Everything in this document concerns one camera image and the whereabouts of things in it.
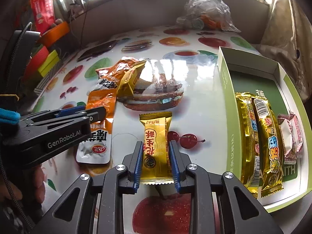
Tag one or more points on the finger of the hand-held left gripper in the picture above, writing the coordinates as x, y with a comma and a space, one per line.
97, 115
70, 111

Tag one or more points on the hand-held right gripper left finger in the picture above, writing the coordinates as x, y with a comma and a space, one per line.
138, 165

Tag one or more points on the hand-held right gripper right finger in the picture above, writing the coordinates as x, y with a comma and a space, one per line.
175, 165

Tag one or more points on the orange silver snack pouch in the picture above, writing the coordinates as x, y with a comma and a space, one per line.
102, 98
114, 69

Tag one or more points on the yellow snack packet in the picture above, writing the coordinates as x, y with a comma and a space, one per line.
156, 146
129, 80

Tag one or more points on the gold long snack packet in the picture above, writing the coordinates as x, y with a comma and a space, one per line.
270, 151
245, 139

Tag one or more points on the white red patterned snack packet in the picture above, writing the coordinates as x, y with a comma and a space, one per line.
297, 136
285, 139

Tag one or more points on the green white cardboard box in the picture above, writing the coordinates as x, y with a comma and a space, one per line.
258, 85

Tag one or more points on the person's left hand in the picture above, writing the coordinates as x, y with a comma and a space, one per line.
41, 182

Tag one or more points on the black white striped box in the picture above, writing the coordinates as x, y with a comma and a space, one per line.
50, 79

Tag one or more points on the blue fuzzy cloth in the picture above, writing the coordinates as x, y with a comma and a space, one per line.
8, 115

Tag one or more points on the yellow-green box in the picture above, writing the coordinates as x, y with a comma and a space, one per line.
50, 63

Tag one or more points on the red textured box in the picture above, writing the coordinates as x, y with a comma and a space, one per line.
39, 59

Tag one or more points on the black smartphone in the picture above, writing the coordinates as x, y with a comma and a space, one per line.
97, 51

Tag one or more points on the orange box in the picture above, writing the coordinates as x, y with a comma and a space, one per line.
57, 34

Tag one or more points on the white charger plug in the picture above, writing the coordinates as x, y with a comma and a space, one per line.
73, 11

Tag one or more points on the red snack bag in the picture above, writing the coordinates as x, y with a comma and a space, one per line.
43, 9

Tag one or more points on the round foil-lid cup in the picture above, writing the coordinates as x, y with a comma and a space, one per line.
197, 24

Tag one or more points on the grey cloth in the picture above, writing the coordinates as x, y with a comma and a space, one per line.
265, 50

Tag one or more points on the orange packet in bag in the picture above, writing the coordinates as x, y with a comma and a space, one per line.
212, 22

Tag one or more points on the clear plastic bag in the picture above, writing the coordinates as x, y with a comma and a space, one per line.
207, 4

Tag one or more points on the cream patterned curtain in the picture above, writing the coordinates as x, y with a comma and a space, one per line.
285, 29

